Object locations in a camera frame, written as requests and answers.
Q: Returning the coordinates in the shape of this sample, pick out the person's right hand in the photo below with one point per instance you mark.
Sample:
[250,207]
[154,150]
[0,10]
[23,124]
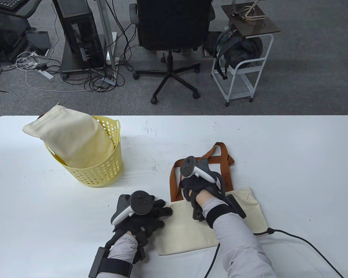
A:
[195,189]

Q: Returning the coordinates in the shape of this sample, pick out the person's left hand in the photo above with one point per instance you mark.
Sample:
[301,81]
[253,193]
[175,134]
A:
[150,224]

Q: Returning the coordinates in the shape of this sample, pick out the grey white handheld controller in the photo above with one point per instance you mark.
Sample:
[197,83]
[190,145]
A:
[140,202]
[188,166]

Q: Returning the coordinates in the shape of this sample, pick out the flower print canvas bag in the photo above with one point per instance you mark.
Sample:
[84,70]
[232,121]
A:
[185,231]

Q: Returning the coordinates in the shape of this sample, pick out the cream canvas bag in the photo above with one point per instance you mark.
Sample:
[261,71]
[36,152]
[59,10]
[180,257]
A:
[75,139]

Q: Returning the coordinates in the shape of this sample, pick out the person's right forearm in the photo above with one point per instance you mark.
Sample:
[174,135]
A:
[240,249]

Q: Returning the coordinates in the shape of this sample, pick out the person's left forearm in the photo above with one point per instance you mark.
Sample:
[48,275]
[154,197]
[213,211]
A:
[121,247]

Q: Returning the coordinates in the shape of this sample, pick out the black armband sensor pack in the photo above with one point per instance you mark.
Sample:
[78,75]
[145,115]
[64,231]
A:
[220,214]
[113,266]

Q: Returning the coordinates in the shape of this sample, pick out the yellow perforated plastic basket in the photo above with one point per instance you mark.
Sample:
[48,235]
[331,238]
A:
[104,173]

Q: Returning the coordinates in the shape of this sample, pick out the white rolling cart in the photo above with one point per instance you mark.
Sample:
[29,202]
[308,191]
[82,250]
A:
[238,87]

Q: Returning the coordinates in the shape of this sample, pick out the grey power strip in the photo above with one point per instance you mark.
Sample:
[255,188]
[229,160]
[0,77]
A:
[109,81]

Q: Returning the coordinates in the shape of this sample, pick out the black backpack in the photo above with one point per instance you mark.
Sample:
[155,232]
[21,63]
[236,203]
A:
[243,49]

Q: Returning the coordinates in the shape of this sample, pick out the black office chair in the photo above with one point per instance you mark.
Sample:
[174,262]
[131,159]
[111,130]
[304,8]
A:
[174,23]

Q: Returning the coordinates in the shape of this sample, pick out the dark brown board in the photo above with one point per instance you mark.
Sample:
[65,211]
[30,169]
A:
[258,27]

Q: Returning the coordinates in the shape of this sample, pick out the grey metal stand base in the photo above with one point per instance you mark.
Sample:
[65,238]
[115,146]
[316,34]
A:
[69,62]

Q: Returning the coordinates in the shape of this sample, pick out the white power strip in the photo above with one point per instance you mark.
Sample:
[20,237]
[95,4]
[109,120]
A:
[46,74]

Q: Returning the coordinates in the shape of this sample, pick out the grey metal desk leg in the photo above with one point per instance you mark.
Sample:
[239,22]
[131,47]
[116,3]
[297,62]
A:
[104,23]

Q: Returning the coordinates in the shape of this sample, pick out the black computer tower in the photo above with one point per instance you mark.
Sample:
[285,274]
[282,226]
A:
[75,20]

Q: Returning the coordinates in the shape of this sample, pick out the black laptop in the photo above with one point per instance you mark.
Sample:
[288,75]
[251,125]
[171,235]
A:
[39,39]

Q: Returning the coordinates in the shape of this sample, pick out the dark mesh chair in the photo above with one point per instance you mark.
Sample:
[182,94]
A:
[3,37]

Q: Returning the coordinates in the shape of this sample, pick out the black desk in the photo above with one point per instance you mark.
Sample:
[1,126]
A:
[29,7]

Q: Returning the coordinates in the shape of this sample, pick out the black keyboard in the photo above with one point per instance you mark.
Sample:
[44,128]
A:
[5,3]

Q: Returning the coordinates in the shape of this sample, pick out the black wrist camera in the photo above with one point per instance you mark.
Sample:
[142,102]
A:
[197,215]
[142,246]

